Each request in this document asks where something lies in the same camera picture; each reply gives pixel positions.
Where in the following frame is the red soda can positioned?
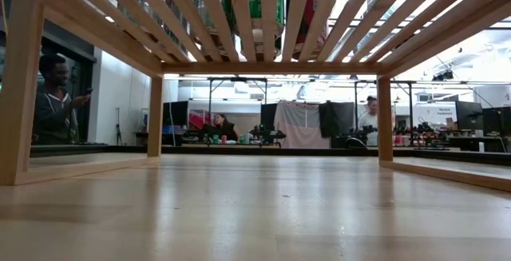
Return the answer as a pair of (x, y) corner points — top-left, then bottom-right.
(295, 0), (323, 59)

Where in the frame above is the green Sprite can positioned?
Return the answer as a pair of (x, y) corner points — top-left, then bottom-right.
(221, 0), (287, 54)

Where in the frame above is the wooden slatted shelf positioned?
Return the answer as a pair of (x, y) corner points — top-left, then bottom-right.
(0, 0), (511, 193)

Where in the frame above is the person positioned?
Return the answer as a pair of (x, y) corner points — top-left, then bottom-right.
(213, 113), (240, 142)
(32, 53), (93, 145)
(357, 96), (379, 147)

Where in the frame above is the pink hanging cloth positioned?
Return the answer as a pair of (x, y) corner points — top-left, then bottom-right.
(273, 100), (331, 149)

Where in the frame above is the black hanging cloth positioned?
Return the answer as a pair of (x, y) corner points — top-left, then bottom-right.
(319, 101), (356, 139)

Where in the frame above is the black tripod stand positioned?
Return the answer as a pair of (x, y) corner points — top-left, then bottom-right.
(114, 107), (125, 146)

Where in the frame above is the black gantry frame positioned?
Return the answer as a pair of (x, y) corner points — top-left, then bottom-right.
(354, 79), (414, 146)
(207, 76), (268, 146)

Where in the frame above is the black aluminium table frame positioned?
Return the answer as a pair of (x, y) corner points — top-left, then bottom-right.
(30, 143), (511, 167)

